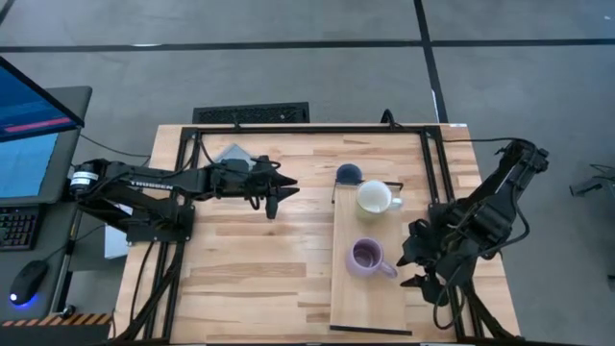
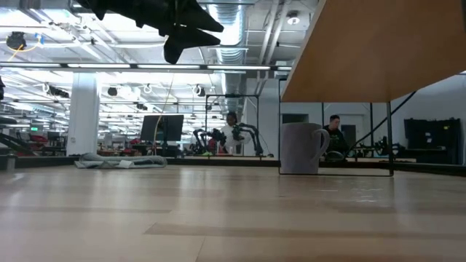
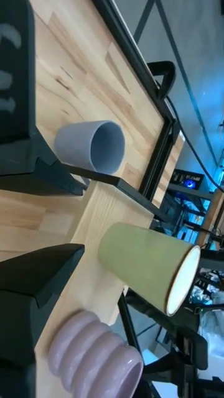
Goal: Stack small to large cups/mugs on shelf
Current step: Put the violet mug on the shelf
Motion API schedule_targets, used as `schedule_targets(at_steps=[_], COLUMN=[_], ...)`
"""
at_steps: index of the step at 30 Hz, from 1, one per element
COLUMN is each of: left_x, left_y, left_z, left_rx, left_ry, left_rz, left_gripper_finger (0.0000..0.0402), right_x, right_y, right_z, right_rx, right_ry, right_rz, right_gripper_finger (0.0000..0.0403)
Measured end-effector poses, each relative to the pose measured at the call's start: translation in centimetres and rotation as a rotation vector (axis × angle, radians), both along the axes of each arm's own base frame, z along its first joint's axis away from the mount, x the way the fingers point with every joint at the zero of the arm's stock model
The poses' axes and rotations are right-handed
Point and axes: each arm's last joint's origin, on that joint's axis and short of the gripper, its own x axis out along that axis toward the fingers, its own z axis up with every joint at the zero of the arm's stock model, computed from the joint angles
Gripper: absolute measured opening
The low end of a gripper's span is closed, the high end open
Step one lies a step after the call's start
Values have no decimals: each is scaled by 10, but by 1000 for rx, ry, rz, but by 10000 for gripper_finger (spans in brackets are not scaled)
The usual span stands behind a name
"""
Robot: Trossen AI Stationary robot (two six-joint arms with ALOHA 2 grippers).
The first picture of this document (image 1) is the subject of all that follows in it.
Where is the black mouse with blue glow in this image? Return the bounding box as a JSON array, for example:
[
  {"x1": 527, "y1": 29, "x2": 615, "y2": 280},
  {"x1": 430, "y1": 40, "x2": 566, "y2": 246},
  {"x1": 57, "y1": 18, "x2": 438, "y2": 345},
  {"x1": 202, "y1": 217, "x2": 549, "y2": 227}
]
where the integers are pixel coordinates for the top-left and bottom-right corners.
[{"x1": 8, "y1": 259, "x2": 50, "y2": 308}]

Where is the white paper sheet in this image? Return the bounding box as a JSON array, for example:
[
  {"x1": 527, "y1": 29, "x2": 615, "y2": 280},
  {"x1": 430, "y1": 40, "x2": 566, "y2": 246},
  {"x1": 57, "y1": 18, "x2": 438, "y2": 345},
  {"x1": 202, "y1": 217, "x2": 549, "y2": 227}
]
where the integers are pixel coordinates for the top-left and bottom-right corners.
[{"x1": 104, "y1": 204, "x2": 130, "y2": 261}]

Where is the black chair base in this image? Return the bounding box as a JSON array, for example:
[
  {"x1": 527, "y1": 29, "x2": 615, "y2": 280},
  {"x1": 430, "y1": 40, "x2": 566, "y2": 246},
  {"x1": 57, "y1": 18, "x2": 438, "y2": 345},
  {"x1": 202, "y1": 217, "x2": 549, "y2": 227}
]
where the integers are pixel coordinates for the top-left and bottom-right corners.
[{"x1": 569, "y1": 162, "x2": 615, "y2": 199}]

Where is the folded grey cloth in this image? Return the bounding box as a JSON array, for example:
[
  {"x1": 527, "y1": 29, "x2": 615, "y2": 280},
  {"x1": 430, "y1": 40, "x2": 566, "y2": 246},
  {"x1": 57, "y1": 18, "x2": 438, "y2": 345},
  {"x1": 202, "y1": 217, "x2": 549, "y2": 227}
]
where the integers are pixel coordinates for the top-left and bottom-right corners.
[{"x1": 210, "y1": 142, "x2": 257, "y2": 167}]

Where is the lilac ceramic mug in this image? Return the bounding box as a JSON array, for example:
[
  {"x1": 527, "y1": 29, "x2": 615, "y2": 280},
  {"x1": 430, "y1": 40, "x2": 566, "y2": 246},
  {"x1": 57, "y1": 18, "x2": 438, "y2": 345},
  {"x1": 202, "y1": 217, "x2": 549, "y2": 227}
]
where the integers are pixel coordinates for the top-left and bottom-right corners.
[{"x1": 345, "y1": 236, "x2": 400, "y2": 281}]

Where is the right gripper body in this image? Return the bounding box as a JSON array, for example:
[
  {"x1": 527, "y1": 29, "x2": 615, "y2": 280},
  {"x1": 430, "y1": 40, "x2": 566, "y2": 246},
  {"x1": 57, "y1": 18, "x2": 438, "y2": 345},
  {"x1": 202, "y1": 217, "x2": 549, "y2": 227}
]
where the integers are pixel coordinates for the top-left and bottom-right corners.
[{"x1": 405, "y1": 218, "x2": 458, "y2": 281}]

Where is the pale yellow ceramic mug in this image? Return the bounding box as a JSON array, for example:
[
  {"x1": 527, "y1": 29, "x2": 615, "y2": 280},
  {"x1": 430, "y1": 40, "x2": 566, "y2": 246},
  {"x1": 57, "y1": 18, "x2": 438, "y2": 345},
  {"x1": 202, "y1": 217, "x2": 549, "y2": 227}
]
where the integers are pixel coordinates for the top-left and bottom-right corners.
[{"x1": 355, "y1": 179, "x2": 405, "y2": 223}]

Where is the black aluminium table frame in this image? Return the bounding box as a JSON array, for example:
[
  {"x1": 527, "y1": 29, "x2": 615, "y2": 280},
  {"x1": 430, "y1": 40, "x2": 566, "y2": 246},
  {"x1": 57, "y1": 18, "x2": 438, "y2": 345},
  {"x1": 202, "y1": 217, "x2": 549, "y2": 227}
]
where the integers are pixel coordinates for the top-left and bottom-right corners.
[{"x1": 160, "y1": 123, "x2": 470, "y2": 344}]

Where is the computer monitor with blue screen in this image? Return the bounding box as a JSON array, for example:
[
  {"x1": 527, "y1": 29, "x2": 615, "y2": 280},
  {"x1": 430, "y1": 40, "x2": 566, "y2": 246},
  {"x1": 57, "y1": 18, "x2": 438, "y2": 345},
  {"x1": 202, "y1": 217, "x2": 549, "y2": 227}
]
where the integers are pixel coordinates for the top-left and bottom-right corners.
[{"x1": 0, "y1": 56, "x2": 86, "y2": 144}]

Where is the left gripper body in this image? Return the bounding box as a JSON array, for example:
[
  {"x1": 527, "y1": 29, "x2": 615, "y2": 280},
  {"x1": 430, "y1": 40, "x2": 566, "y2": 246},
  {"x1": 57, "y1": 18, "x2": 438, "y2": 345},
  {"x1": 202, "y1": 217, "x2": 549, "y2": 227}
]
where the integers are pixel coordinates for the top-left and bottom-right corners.
[{"x1": 209, "y1": 158, "x2": 284, "y2": 203}]

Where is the black floor grille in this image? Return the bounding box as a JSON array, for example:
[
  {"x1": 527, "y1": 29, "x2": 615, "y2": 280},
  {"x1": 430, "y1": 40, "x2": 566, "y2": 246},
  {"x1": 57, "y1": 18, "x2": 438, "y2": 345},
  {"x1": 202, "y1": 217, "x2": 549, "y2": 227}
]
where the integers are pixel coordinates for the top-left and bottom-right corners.
[{"x1": 192, "y1": 101, "x2": 310, "y2": 125}]

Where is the blue-grey ceramic mug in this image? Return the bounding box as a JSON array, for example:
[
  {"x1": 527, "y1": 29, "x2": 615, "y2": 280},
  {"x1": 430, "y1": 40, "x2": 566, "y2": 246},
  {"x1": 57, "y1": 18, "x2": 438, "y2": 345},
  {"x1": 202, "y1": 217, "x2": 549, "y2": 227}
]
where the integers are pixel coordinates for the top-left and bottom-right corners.
[{"x1": 334, "y1": 162, "x2": 365, "y2": 186}]

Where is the black box with hazard stripes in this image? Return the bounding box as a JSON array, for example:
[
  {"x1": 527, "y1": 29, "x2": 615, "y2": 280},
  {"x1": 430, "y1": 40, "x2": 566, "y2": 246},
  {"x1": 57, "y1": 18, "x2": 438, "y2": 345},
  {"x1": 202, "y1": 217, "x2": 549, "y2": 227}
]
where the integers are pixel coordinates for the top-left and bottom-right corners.
[{"x1": 0, "y1": 313, "x2": 114, "y2": 346}]

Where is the black keyboard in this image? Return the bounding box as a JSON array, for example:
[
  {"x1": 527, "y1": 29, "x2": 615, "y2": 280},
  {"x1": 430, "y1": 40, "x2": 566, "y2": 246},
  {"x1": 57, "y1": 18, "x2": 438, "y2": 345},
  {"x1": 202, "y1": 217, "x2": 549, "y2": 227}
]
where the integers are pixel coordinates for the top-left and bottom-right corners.
[{"x1": 0, "y1": 206, "x2": 41, "y2": 253}]

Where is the wooden shelf with black legs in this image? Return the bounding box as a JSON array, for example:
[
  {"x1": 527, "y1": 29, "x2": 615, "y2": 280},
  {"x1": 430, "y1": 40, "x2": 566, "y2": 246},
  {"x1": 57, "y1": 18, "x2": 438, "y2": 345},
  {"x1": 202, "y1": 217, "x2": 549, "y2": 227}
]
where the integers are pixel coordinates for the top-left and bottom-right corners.
[{"x1": 329, "y1": 178, "x2": 413, "y2": 336}]

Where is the grey-framed tilted display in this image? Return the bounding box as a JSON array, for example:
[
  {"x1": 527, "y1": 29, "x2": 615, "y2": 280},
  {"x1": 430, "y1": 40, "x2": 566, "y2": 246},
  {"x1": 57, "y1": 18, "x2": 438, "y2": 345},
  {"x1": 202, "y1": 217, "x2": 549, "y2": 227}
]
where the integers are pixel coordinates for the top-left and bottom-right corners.
[{"x1": 0, "y1": 86, "x2": 93, "y2": 208}]

